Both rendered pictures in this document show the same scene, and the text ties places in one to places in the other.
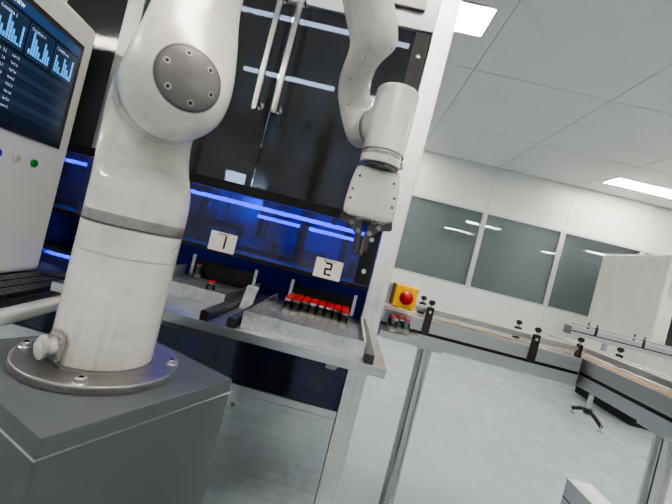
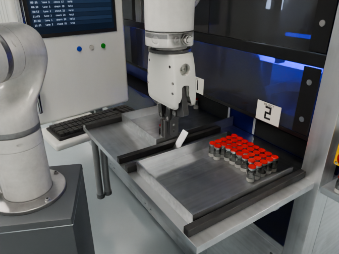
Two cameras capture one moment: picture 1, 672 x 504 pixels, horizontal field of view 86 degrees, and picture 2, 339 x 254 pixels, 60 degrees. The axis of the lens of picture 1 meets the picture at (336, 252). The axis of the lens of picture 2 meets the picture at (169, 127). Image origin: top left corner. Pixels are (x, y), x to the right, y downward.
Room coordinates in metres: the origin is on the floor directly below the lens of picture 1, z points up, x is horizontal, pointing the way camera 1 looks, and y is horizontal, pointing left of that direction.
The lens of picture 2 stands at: (0.41, -0.47, 1.35)
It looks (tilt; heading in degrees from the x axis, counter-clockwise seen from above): 25 degrees down; 54
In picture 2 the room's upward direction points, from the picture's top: straight up
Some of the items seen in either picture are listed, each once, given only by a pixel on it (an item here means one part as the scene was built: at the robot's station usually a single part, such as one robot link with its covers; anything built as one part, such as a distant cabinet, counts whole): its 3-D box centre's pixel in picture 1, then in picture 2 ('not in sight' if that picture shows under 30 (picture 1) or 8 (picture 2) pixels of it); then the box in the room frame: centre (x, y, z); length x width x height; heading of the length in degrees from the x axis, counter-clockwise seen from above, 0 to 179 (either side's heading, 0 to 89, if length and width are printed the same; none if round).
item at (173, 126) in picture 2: (370, 240); (174, 123); (0.72, -0.06, 1.12); 0.03 x 0.03 x 0.07; 88
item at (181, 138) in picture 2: (243, 300); (167, 144); (0.88, 0.19, 0.91); 0.14 x 0.03 x 0.06; 177
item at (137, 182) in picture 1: (151, 142); (12, 76); (0.51, 0.29, 1.16); 0.19 x 0.12 x 0.24; 38
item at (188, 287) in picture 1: (201, 282); (176, 119); (1.04, 0.35, 0.90); 0.34 x 0.26 x 0.04; 178
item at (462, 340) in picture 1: (472, 332); not in sight; (1.26, -0.53, 0.92); 0.69 x 0.15 x 0.16; 88
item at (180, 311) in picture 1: (248, 310); (188, 148); (0.96, 0.19, 0.87); 0.70 x 0.48 x 0.02; 88
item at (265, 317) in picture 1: (311, 319); (213, 169); (0.91, 0.02, 0.90); 0.34 x 0.26 x 0.04; 178
